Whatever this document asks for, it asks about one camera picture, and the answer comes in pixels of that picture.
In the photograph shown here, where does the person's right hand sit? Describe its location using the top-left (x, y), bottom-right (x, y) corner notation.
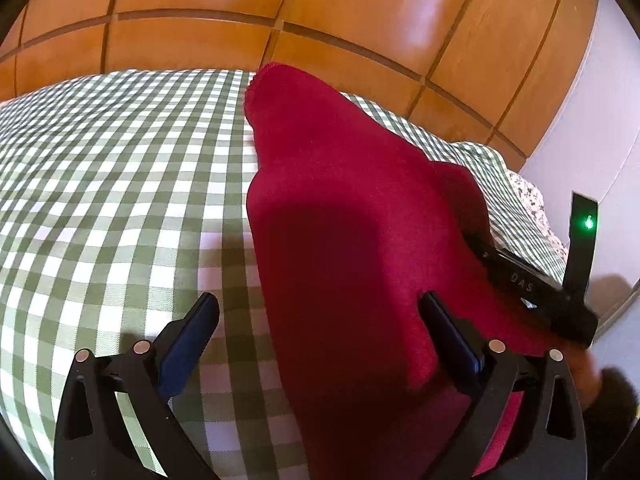
top-left (565, 347), bottom-right (608, 411)

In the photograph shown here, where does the red knit garment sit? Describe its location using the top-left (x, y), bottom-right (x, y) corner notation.
top-left (244, 62), bottom-right (568, 480)

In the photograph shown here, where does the green white checked bed cover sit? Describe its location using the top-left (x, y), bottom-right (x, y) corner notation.
top-left (0, 69), bottom-right (571, 480)

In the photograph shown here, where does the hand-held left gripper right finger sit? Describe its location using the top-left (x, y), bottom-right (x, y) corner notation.
top-left (419, 292), bottom-right (589, 480)

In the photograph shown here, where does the wooden wardrobe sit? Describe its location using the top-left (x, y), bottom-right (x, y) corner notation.
top-left (0, 0), bottom-right (603, 173)

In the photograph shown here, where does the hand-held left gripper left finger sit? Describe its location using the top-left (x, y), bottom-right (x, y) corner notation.
top-left (53, 292), bottom-right (221, 480)

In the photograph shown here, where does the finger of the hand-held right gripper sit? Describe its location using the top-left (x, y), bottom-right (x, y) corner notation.
top-left (463, 231), bottom-right (502, 267)

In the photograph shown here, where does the floral pillow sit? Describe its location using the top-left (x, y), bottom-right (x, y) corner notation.
top-left (505, 167), bottom-right (571, 261)

